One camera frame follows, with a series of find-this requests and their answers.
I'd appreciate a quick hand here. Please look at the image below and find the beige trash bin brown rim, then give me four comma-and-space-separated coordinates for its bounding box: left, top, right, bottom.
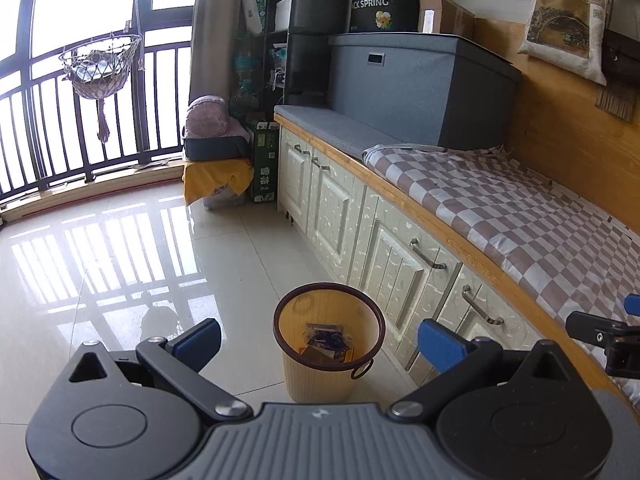
272, 282, 386, 404

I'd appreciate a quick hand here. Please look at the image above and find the brown white checkered blanket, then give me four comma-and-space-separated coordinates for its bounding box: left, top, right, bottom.
360, 143, 640, 406

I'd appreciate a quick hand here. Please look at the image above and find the cream cabinet bench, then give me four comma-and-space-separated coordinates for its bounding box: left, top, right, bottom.
276, 116, 620, 393

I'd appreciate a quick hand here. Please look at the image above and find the blue crumpled wrapper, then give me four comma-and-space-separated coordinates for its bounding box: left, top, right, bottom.
305, 323, 349, 352

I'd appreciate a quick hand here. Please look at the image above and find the yellow cloth covered box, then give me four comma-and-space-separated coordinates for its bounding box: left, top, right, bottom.
182, 158, 254, 206

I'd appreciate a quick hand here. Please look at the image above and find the green cardboard box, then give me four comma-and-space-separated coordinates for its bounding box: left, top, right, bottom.
247, 120, 280, 203

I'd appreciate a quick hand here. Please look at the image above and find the grey bench cushion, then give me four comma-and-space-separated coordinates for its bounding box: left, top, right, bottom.
274, 105, 401, 160

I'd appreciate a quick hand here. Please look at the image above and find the black balcony railing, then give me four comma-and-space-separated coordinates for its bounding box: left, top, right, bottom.
0, 0, 196, 201

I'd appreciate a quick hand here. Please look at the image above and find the grey fabric storage box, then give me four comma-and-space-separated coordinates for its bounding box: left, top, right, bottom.
329, 32, 522, 150

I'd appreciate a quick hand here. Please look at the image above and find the printed canvas tote bag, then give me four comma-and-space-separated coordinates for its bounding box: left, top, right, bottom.
518, 0, 608, 86

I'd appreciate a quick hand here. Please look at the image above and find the hanging net basket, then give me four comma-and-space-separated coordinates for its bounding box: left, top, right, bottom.
58, 34, 142, 144

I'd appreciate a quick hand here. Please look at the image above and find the beige curtain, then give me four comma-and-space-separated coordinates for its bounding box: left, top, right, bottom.
189, 0, 240, 102

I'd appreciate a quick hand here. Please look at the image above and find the brown cardboard box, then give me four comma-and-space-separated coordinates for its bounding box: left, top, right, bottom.
418, 0, 475, 40

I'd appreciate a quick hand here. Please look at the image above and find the black round spring box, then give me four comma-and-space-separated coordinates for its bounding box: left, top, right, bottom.
349, 0, 420, 32

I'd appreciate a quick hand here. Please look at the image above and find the black shelf unit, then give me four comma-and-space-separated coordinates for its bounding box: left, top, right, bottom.
230, 0, 348, 120

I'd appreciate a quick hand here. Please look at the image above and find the metal cabinet handle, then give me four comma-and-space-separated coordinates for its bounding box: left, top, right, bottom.
461, 284, 504, 326
409, 238, 447, 270

